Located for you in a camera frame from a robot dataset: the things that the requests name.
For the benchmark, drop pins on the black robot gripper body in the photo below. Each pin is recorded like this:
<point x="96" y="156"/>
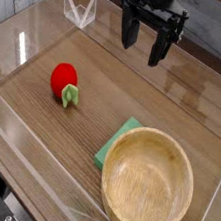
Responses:
<point x="167" y="14"/>

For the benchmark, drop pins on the round wooden bowl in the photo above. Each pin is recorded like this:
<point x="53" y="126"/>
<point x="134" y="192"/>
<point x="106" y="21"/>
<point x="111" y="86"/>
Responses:
<point x="146" y="176"/>

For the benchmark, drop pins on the red felt fruit green leaves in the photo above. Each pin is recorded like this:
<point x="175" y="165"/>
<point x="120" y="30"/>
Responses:
<point x="64" y="84"/>

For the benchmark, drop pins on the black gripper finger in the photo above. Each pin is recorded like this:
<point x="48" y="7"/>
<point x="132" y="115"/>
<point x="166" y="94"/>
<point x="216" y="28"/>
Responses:
<point x="130" y="26"/>
<point x="160" y="47"/>

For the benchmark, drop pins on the clear acrylic tray wall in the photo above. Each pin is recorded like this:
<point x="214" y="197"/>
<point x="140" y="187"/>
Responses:
<point x="47" y="150"/>

